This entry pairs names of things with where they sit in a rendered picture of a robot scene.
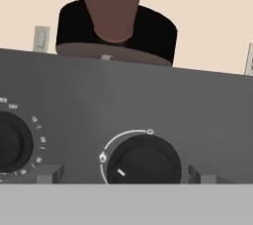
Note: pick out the grey stove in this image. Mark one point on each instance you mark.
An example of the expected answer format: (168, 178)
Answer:
(125, 97)

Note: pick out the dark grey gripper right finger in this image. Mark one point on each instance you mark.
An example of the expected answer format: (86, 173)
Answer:
(201, 175)

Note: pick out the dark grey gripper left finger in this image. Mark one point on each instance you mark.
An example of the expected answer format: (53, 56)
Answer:
(49, 173)

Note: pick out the black stove timer knob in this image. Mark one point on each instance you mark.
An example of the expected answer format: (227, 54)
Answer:
(11, 141)

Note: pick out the white wall outlet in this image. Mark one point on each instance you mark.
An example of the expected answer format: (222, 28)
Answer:
(249, 59)
(41, 38)

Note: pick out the black stove burner knob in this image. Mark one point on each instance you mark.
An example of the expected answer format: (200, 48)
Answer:
(145, 160)

